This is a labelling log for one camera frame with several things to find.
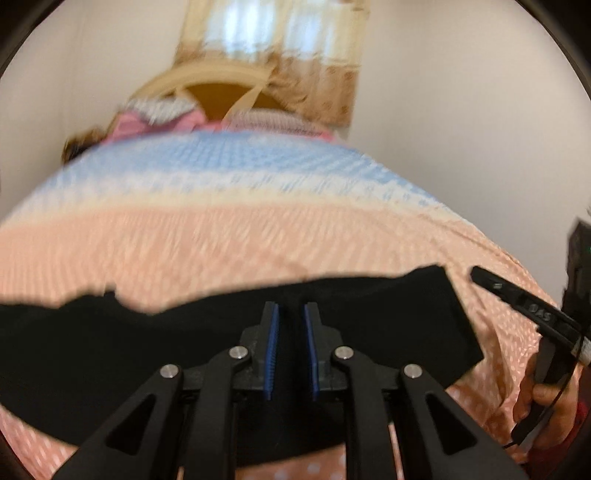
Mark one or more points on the beige window curtain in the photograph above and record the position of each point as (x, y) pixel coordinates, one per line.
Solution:
(286, 50)

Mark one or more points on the person's right hand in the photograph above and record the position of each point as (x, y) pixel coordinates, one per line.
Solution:
(554, 406)

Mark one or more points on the black pants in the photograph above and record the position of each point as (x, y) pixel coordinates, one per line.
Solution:
(138, 350)

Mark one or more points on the grey patterned pillow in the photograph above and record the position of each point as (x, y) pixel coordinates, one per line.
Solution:
(159, 108)

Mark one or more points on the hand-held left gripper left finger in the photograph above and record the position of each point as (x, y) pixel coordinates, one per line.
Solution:
(273, 350)

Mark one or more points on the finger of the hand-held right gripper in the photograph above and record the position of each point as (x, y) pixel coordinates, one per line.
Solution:
(512, 297)

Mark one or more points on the polka dot blanket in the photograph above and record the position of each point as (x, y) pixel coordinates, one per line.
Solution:
(231, 230)

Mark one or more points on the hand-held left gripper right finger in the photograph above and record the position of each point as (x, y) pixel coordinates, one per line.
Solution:
(310, 350)

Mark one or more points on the folded pink blanket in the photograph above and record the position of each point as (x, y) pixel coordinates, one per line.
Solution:
(127, 127)

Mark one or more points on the striped pillow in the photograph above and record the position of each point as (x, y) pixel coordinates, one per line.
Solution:
(268, 122)

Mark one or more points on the cream wooden headboard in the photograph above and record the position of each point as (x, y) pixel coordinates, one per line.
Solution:
(212, 94)

